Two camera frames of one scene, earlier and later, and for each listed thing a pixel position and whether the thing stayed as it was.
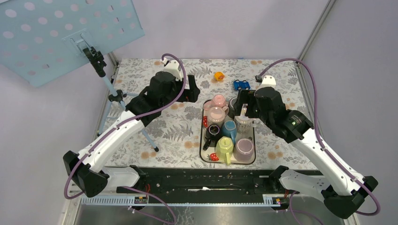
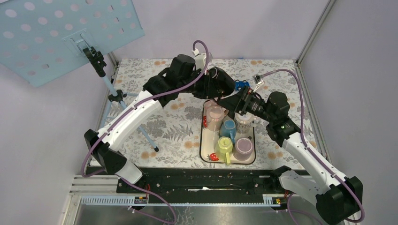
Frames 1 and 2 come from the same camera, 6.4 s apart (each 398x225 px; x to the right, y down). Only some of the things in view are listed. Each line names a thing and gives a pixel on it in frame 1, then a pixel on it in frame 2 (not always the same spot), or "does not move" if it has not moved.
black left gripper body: (177, 85) -> (202, 90)
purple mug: (243, 149) does not move
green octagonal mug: (224, 149) does not move
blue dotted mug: (229, 130) does not move
